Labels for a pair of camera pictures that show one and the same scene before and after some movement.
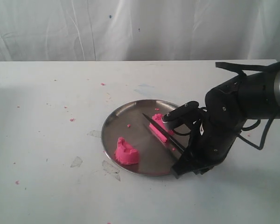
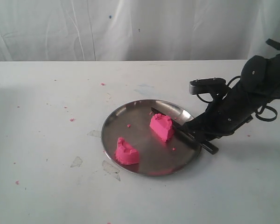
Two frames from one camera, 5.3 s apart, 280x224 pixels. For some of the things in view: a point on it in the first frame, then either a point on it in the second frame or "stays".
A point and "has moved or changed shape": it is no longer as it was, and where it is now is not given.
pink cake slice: (157, 117) stays
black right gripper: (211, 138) → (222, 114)
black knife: (165, 133) has moved or changed shape
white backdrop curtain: (139, 30) stays
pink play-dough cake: (125, 154) stays
